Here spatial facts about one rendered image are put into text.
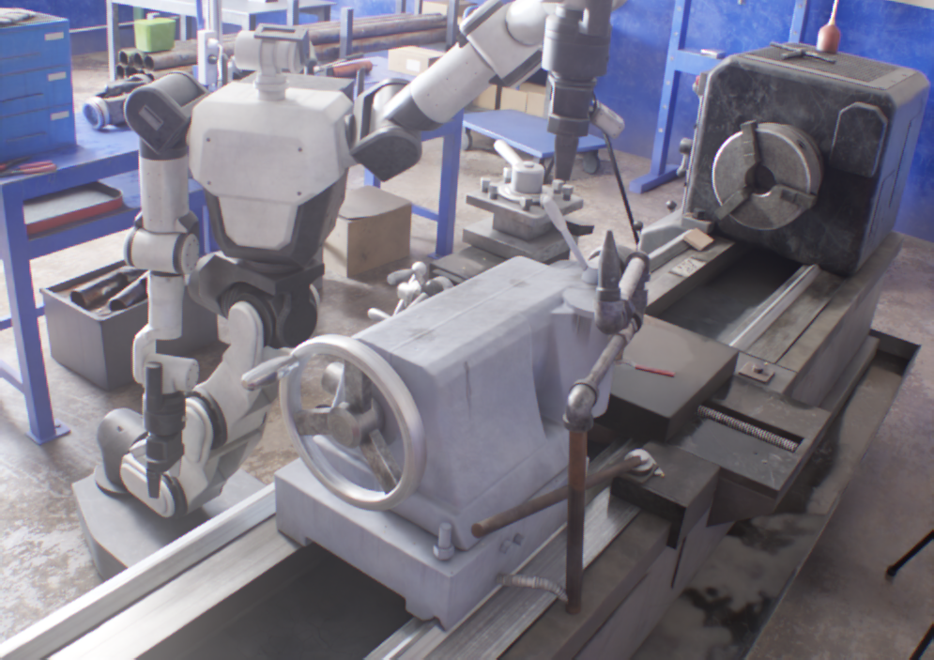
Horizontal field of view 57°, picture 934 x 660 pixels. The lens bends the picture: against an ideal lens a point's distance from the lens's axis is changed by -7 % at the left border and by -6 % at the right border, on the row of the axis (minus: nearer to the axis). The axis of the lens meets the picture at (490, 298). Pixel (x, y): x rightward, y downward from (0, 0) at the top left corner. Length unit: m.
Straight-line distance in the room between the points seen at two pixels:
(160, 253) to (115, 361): 1.53
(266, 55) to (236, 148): 0.16
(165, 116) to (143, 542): 1.13
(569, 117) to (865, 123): 1.23
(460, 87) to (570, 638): 0.85
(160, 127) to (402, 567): 0.91
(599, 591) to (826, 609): 1.45
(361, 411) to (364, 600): 0.40
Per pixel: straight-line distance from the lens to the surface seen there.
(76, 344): 3.35
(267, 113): 1.57
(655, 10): 6.18
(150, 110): 1.68
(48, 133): 2.97
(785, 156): 2.22
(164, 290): 1.81
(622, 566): 1.33
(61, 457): 3.00
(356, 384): 1.05
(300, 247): 1.63
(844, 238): 2.45
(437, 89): 1.50
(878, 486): 3.23
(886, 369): 3.08
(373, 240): 4.10
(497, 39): 1.41
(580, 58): 1.20
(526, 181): 1.71
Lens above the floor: 1.70
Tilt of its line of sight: 26 degrees down
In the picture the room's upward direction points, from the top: 6 degrees clockwise
